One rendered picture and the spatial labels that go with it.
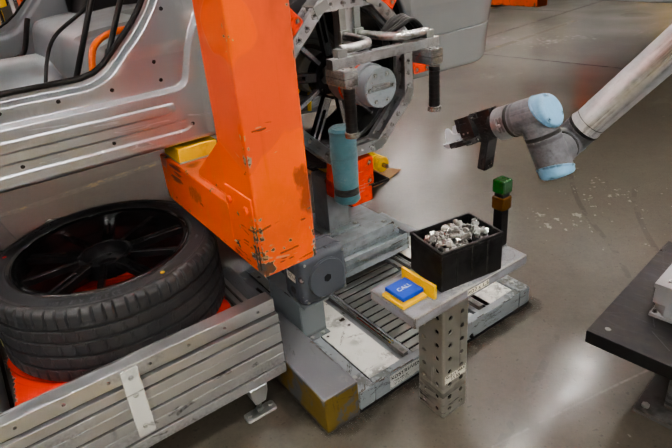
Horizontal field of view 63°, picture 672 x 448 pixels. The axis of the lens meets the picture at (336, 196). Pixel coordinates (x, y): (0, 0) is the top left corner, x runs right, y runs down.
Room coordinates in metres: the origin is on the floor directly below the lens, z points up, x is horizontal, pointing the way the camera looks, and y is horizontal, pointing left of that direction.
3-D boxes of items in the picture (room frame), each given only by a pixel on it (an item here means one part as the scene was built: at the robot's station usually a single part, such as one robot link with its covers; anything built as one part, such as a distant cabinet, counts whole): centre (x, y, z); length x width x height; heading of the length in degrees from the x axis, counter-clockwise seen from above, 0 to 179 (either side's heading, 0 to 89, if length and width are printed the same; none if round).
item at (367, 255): (1.98, 0.02, 0.13); 0.50 x 0.36 x 0.10; 124
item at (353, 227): (1.98, 0.02, 0.32); 0.40 x 0.30 x 0.28; 124
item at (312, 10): (1.84, -0.07, 0.85); 0.54 x 0.07 x 0.54; 124
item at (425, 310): (1.25, -0.29, 0.44); 0.43 x 0.17 x 0.03; 124
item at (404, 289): (1.15, -0.15, 0.47); 0.07 x 0.07 x 0.02; 34
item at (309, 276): (1.64, 0.17, 0.26); 0.42 x 0.18 x 0.35; 34
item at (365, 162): (1.87, -0.05, 0.48); 0.16 x 0.12 x 0.17; 34
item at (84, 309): (1.46, 0.71, 0.39); 0.66 x 0.66 x 0.24
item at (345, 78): (1.57, -0.05, 0.93); 0.09 x 0.05 x 0.05; 34
